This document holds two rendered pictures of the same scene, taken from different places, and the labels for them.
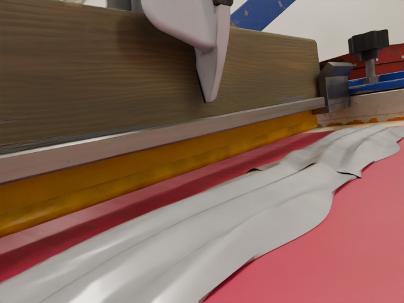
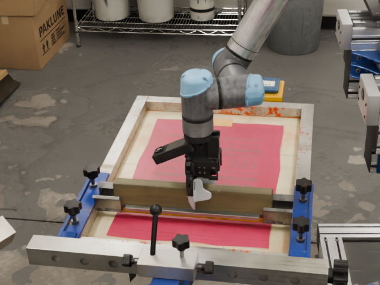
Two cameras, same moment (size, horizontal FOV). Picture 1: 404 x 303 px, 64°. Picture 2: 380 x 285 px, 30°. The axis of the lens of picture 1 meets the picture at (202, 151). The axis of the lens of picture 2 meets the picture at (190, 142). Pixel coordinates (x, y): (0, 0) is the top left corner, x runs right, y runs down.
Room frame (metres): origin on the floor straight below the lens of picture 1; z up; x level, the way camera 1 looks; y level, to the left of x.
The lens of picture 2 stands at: (0.99, 1.26, 2.08)
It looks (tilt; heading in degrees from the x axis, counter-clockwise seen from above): 31 degrees down; 239
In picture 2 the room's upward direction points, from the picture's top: 3 degrees counter-clockwise
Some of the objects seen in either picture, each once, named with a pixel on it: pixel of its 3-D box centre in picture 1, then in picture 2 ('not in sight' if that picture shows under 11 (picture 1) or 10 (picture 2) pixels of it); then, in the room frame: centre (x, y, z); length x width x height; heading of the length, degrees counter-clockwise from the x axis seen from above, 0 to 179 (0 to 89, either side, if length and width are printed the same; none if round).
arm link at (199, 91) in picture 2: not in sight; (198, 95); (0.21, 0.02, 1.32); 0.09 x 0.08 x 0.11; 155
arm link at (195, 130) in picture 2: not in sight; (198, 124); (0.21, 0.02, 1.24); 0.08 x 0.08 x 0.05
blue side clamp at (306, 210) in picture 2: not in sight; (301, 228); (0.04, 0.22, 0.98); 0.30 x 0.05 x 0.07; 47
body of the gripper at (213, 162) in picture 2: not in sight; (202, 153); (0.21, 0.02, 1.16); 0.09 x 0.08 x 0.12; 137
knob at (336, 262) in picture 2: not in sight; (333, 276); (0.13, 0.42, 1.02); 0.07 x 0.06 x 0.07; 47
